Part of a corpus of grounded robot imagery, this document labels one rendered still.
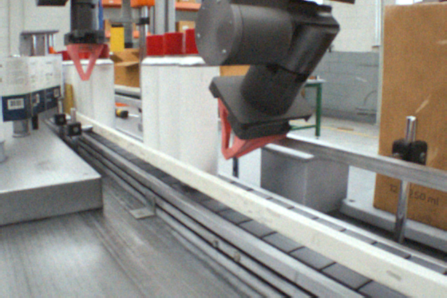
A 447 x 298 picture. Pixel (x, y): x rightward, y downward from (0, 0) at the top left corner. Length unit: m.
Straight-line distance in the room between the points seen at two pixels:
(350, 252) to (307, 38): 0.18
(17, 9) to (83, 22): 7.59
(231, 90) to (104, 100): 0.54
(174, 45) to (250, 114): 0.23
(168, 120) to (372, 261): 0.37
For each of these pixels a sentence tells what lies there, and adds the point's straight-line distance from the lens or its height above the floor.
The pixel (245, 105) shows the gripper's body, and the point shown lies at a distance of 0.38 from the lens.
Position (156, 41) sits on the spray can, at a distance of 0.62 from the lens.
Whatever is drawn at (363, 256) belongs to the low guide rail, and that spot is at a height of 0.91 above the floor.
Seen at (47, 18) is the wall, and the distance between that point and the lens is 8.48.
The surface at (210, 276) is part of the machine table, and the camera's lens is 0.41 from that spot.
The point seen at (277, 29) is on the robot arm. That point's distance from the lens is 0.31.
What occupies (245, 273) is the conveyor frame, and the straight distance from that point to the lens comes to 0.40.
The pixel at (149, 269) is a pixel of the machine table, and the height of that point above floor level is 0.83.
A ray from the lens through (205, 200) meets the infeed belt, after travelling 0.47.
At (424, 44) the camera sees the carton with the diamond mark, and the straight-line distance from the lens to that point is 0.49.
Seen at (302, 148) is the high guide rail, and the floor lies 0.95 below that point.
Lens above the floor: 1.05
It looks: 11 degrees down
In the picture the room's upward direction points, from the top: straight up
